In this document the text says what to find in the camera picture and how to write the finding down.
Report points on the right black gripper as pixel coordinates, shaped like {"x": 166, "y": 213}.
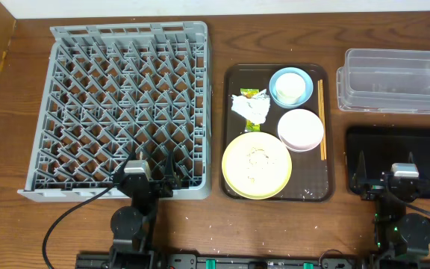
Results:
{"x": 387, "y": 183}

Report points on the dark brown serving tray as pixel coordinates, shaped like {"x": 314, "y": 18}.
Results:
{"x": 312, "y": 178}

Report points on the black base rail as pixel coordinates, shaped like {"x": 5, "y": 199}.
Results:
{"x": 190, "y": 261}

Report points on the black plastic tray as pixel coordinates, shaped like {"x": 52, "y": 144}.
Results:
{"x": 384, "y": 146}

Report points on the light blue bowl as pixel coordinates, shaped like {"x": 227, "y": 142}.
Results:
{"x": 308, "y": 89}

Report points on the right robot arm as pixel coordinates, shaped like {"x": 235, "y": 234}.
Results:
{"x": 402, "y": 238}

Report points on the grey plastic dish rack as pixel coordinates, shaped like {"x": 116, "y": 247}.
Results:
{"x": 113, "y": 90}

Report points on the yellow plate with crumbs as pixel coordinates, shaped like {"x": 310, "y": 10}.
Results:
{"x": 256, "y": 165}

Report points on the white plastic cup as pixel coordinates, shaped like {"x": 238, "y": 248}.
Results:
{"x": 289, "y": 88}

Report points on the pink bowl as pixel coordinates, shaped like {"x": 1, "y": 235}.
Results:
{"x": 300, "y": 130}

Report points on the white napkin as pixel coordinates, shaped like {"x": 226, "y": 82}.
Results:
{"x": 254, "y": 109}

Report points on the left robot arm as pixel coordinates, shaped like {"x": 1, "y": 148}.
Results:
{"x": 133, "y": 226}

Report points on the clear plastic bin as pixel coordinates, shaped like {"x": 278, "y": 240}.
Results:
{"x": 384, "y": 81}

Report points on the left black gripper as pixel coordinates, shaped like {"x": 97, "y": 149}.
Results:
{"x": 155, "y": 185}

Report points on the green yellow snack wrapper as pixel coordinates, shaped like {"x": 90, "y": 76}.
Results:
{"x": 250, "y": 93}

